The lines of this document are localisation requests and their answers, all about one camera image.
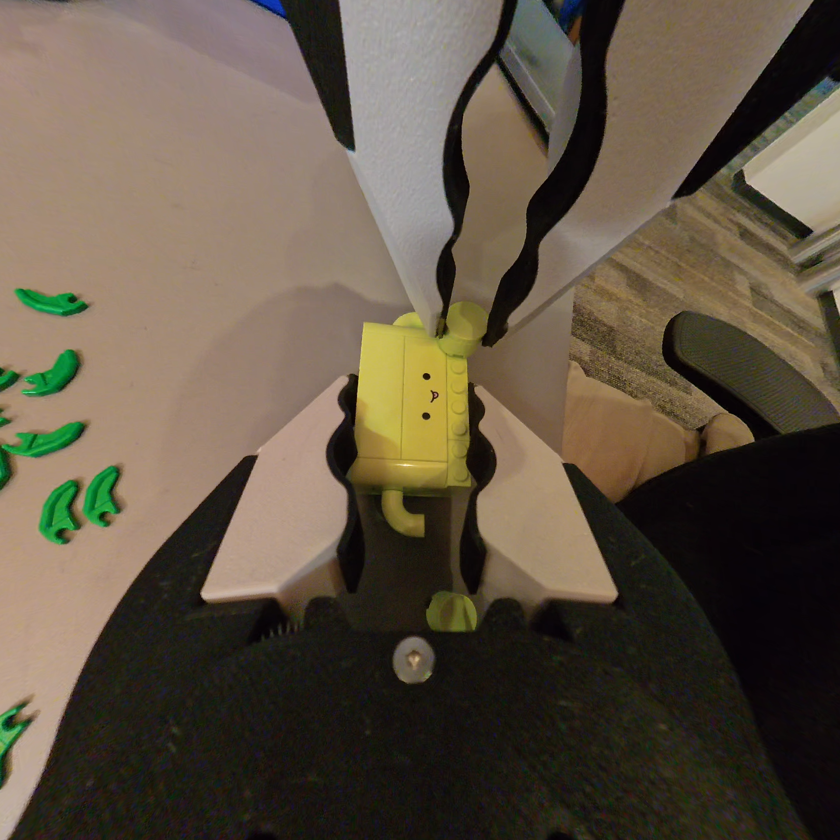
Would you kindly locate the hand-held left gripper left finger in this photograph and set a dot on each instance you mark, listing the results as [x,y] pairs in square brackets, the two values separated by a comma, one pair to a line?
[282,525]

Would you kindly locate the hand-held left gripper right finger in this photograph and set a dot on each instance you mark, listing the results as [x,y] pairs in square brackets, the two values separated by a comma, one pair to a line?
[544,525]

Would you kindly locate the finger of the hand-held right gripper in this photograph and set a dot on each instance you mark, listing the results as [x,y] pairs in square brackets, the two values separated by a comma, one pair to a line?
[407,131]
[656,98]

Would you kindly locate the lime green toy brick pot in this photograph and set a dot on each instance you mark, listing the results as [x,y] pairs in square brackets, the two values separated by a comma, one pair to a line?
[394,407]

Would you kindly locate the lime green round peg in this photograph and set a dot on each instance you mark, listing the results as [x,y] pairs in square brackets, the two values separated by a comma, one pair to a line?
[451,611]
[467,325]

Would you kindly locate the person's beige trouser leg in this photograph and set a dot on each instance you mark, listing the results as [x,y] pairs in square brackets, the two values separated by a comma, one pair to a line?
[610,433]

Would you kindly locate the grey metal plate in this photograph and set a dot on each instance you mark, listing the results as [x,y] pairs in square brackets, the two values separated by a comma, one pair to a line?
[538,52]

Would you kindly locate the black mesh chair armrest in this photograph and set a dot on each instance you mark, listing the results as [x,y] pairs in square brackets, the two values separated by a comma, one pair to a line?
[741,374]

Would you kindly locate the scattered green leaf pieces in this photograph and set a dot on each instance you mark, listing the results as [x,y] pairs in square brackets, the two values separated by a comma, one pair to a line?
[59,371]

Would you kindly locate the black desk frame bar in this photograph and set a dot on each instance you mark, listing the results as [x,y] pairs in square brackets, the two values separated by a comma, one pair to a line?
[773,208]

